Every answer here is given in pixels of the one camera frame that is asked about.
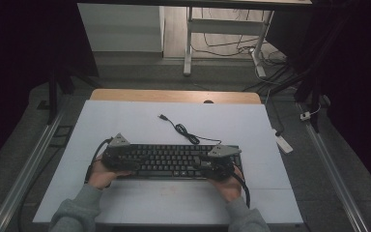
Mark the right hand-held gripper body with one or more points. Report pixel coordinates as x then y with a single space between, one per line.
220 164

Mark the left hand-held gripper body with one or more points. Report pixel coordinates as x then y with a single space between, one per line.
117 154

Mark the black computer keyboard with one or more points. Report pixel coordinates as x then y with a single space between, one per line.
170 161

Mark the person's right hand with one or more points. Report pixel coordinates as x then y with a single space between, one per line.
228 190

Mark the person's left hand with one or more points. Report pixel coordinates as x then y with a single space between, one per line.
101 177

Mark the white board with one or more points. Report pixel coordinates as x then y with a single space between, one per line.
174 125

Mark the white power strip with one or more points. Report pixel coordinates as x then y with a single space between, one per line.
283 143

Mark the wooden table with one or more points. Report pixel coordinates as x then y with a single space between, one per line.
174 96

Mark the black metal stand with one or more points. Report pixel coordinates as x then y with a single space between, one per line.
53 96
312 93

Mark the small white adapter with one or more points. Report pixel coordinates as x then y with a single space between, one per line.
305 116

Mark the white cabinet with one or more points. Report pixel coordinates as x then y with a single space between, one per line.
122 29

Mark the aluminium rail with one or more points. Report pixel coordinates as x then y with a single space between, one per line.
25 170
335 174

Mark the white desk frame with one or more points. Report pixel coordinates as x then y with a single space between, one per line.
225 27

